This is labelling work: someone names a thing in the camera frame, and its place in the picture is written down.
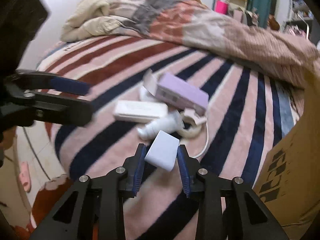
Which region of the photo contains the white charger adapter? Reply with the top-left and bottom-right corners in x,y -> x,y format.
145,131 -> 180,172

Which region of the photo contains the brown cardboard box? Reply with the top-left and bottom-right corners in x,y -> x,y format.
254,70 -> 319,239

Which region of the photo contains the cream fleece blanket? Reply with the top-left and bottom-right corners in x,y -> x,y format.
60,0 -> 128,42

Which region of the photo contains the pink slipper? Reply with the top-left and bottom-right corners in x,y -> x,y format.
19,161 -> 31,193

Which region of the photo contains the white rectangular case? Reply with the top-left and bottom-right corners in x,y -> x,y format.
113,100 -> 169,124

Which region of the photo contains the striped fleece blanket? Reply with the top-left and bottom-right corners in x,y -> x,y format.
38,36 -> 302,185

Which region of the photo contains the white tape roll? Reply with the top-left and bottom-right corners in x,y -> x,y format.
178,108 -> 206,139

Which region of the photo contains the white squeeze tube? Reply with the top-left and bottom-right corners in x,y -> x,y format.
137,111 -> 183,140

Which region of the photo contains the purple rectangular box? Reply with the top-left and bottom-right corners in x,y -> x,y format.
143,70 -> 209,115

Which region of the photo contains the patchwork pink grey duvet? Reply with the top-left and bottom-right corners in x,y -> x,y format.
110,0 -> 319,89

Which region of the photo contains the brown plush on desk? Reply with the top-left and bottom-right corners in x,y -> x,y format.
268,15 -> 280,31

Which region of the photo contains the bright pink bag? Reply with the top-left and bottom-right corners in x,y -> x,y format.
215,0 -> 229,15

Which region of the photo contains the white charging cable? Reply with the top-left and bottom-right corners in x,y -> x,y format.
181,108 -> 210,159

